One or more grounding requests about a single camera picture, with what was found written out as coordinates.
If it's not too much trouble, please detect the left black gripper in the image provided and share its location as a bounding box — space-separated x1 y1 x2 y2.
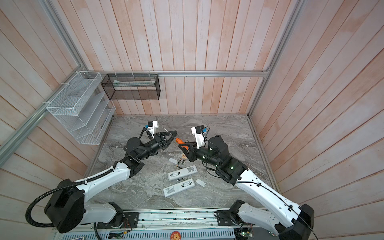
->
137 130 177 160

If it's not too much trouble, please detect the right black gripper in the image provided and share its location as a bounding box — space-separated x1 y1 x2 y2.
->
179 141 221 169

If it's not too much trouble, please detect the orange handled screwdriver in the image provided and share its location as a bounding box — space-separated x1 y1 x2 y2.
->
175 138 189 151

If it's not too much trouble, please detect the white battery cover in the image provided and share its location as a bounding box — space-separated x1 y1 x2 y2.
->
196 179 206 188
169 158 178 165

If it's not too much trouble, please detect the white remote control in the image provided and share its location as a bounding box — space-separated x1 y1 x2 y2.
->
167 165 198 181
163 179 195 198

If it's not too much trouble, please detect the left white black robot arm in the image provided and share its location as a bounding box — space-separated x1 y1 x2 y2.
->
25 131 177 233

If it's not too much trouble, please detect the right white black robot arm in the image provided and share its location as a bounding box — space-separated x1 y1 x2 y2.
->
176 135 315 240

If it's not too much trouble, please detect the red round sticker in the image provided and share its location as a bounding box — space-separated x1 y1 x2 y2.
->
170 231 182 240

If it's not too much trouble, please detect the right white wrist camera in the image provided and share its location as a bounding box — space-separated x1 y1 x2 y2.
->
191 125 206 149

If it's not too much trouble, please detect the black wire mesh basket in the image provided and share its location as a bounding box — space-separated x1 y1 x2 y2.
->
101 73 161 101

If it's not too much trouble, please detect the horizontal aluminium wall rail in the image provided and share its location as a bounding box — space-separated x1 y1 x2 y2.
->
100 70 270 78

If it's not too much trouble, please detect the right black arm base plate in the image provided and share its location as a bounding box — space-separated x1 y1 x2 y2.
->
214 210 257 227

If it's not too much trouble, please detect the aluminium front rail frame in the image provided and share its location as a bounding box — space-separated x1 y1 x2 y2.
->
47 209 279 240

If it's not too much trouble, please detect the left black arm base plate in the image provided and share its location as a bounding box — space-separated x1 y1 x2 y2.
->
97 212 140 229

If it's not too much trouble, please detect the white wire mesh shelf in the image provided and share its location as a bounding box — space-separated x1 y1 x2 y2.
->
47 72 116 145

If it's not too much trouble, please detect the black corrugated cable conduit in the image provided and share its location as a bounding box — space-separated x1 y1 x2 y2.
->
25 168 115 228

